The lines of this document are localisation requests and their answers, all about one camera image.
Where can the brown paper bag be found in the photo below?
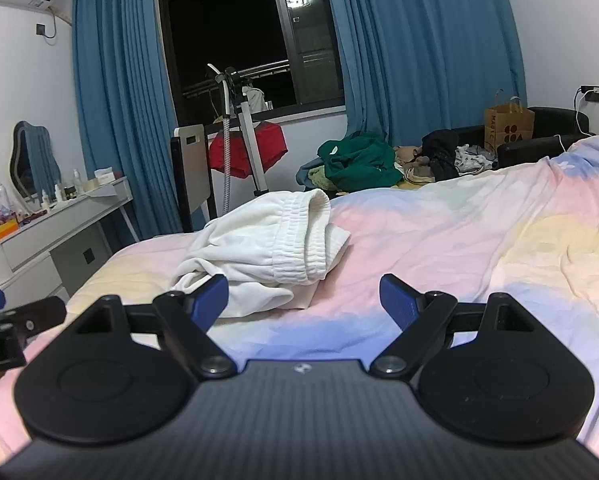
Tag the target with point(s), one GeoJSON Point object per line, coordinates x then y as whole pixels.
{"type": "Point", "coordinates": [509, 127]}

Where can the pastel bed sheet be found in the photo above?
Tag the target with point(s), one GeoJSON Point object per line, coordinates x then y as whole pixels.
{"type": "Point", "coordinates": [454, 240]}

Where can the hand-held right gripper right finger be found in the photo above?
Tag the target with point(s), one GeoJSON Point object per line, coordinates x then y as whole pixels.
{"type": "Point", "coordinates": [398, 302]}

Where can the green garment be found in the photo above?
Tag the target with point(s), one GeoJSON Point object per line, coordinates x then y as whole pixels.
{"type": "Point", "coordinates": [364, 160]}

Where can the white dressing desk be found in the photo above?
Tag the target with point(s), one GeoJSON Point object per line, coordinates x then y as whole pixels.
{"type": "Point", "coordinates": [54, 240]}

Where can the white patterned cloth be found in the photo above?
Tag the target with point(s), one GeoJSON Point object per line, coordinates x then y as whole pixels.
{"type": "Point", "coordinates": [474, 157]}

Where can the black clothes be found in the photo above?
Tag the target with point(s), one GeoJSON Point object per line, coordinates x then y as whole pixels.
{"type": "Point", "coordinates": [442, 152]}

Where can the beige clothes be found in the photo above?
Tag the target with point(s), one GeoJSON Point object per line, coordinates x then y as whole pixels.
{"type": "Point", "coordinates": [413, 165]}

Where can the blue curtain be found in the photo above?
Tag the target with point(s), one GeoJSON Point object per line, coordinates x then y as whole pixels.
{"type": "Point", "coordinates": [119, 110]}
{"type": "Point", "coordinates": [419, 50]}

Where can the black and white chair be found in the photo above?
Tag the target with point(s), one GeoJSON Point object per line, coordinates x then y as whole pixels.
{"type": "Point", "coordinates": [195, 170]}

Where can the dark wall socket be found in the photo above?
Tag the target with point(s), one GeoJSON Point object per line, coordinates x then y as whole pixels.
{"type": "Point", "coordinates": [41, 29]}

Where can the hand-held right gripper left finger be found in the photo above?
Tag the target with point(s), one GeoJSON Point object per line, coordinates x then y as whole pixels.
{"type": "Point", "coordinates": [210, 302]}

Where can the wavy frame mirror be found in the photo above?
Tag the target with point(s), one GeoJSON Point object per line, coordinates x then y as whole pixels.
{"type": "Point", "coordinates": [33, 157]}

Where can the white hanging cloth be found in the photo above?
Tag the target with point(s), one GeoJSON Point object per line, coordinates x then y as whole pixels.
{"type": "Point", "coordinates": [257, 97]}

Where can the black sofa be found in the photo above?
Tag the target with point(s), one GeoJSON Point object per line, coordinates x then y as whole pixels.
{"type": "Point", "coordinates": [554, 127]}

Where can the small white box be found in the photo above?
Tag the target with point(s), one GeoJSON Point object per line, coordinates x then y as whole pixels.
{"type": "Point", "coordinates": [104, 175]}

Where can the white spray bottle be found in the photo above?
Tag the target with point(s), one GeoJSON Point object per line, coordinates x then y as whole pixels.
{"type": "Point", "coordinates": [2, 196]}

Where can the dark window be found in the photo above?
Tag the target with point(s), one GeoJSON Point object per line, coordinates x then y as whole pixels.
{"type": "Point", "coordinates": [239, 25]}

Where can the white pants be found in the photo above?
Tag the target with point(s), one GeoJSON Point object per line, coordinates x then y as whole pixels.
{"type": "Point", "coordinates": [259, 240]}

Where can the red garment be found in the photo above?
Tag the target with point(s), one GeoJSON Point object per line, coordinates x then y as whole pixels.
{"type": "Point", "coordinates": [269, 147]}

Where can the wall power outlet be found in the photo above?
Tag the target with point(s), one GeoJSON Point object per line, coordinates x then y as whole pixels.
{"type": "Point", "coordinates": [594, 95]}

